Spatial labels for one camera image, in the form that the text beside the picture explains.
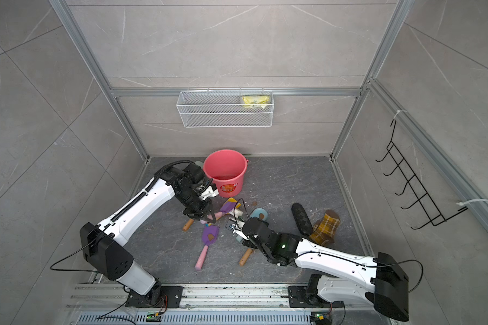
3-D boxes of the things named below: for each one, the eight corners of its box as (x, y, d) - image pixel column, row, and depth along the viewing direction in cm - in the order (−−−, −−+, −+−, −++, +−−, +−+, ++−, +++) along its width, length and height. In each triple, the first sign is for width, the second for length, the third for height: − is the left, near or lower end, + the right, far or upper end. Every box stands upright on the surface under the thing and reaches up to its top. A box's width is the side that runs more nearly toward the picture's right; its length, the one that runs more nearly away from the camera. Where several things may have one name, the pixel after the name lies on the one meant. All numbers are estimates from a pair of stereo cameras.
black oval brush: (301, 237, 90) (303, 234, 88) (289, 207, 100) (290, 204, 98) (314, 235, 91) (316, 231, 88) (300, 205, 101) (302, 201, 98)
